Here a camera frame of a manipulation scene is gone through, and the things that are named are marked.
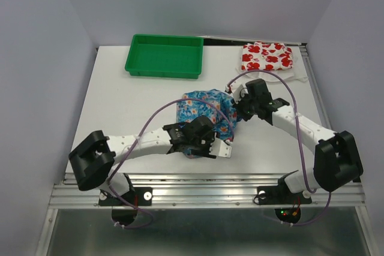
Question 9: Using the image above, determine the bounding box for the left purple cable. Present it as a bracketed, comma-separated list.
[107, 98, 235, 229]

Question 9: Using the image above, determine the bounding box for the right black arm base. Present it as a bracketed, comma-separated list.
[253, 172, 312, 206]

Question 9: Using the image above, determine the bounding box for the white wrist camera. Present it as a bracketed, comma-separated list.
[209, 138, 232, 158]
[225, 83, 248, 103]

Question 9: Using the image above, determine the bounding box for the purple cable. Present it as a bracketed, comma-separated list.
[107, 98, 235, 229]
[226, 70, 332, 227]

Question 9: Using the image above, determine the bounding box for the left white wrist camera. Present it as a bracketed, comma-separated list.
[209, 138, 232, 158]

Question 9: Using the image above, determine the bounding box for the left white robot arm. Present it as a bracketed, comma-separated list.
[68, 116, 221, 204]

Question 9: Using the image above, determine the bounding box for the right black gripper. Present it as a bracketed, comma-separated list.
[230, 91, 259, 122]

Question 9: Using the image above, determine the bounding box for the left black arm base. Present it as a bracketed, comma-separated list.
[98, 186, 153, 207]

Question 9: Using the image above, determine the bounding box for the red poppy white skirt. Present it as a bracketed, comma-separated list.
[240, 41, 293, 71]

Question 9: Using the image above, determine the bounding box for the white crumpled skirt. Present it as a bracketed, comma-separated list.
[236, 51, 308, 82]

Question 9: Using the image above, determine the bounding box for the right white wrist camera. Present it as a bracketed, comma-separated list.
[225, 83, 248, 103]

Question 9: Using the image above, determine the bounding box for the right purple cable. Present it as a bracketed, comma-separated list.
[226, 70, 332, 227]

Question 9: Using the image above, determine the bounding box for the blue floral skirt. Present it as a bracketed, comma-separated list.
[170, 89, 241, 154]

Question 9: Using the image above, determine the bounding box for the aluminium rail frame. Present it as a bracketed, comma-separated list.
[37, 44, 379, 255]

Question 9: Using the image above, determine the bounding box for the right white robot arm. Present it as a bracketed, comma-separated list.
[230, 79, 364, 205]

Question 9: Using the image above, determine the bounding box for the green plastic tray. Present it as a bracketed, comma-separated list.
[125, 34, 203, 79]

